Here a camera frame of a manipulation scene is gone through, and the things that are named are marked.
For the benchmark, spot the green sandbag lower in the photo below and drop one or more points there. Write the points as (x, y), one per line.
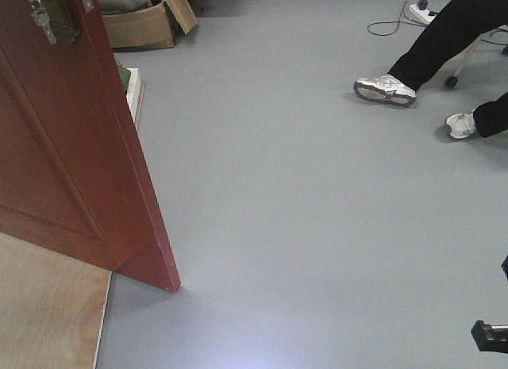
(124, 75)

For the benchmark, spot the brass door lock plate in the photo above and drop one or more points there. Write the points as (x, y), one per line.
(62, 21)

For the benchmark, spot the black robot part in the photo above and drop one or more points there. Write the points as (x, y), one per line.
(490, 337)

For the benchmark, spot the plywood base platform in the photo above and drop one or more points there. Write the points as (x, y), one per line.
(52, 307)

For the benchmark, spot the silver keys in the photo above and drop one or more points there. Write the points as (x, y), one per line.
(41, 19)

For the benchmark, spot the seated person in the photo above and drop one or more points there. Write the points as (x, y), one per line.
(455, 27)

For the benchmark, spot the white office chair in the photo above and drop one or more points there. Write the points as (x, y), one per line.
(468, 54)

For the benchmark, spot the open cardboard box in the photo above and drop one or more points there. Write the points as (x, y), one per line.
(154, 27)

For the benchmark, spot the brown wooden door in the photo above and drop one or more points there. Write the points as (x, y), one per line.
(73, 174)

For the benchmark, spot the white power strip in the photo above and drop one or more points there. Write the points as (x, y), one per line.
(421, 16)

